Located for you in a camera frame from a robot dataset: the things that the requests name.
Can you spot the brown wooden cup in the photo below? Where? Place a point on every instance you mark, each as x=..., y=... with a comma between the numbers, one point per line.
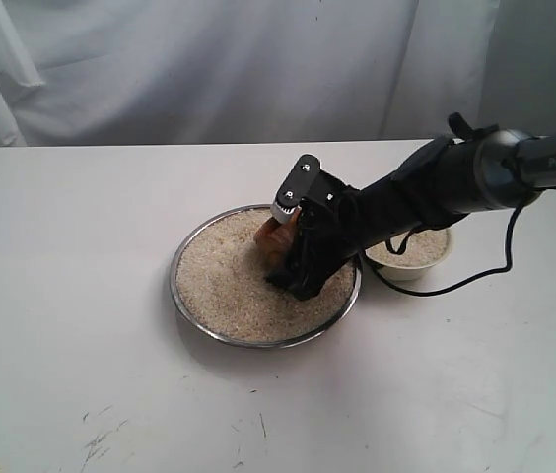
x=274, y=240

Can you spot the small white rice bowl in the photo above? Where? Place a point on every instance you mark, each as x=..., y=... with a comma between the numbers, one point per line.
x=408, y=258

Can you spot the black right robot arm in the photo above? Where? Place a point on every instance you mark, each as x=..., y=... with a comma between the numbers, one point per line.
x=440, y=184

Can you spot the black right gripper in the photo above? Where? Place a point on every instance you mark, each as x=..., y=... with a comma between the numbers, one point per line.
x=330, y=226

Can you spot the white backdrop curtain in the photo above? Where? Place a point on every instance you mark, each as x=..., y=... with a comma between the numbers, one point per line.
x=84, y=73

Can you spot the round steel rice plate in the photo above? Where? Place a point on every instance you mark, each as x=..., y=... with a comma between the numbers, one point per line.
x=217, y=285

